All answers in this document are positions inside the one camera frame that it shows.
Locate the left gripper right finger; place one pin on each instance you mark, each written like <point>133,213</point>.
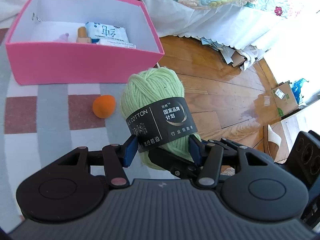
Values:
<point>207,158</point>

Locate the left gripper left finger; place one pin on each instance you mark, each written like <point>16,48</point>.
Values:
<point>115,158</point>

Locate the green yarn ball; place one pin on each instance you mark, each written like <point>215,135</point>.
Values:
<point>155,110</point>

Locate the white blue tissue pack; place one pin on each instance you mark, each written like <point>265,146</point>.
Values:
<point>97,31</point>

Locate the white slipper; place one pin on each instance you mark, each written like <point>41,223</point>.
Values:
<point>273,142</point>

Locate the orange makeup sponge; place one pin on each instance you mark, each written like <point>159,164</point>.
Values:
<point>104,106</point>

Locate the cardboard box green print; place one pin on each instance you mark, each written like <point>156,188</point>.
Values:
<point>285,100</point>

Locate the blue plastic bag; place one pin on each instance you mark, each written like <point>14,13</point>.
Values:
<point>296,88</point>

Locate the papers under bed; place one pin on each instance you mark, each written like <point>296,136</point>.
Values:
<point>242,58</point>

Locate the clear wipes packet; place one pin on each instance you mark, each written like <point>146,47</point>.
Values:
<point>115,43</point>

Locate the gold foundation bottle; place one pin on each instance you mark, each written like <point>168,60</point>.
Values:
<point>82,36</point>

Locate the purple plush toy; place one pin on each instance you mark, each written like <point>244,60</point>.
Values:
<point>62,38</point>

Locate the pink cardboard box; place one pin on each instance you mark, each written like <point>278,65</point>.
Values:
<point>43,45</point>

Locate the white bed skirt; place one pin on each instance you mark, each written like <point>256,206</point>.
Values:
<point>230,25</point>

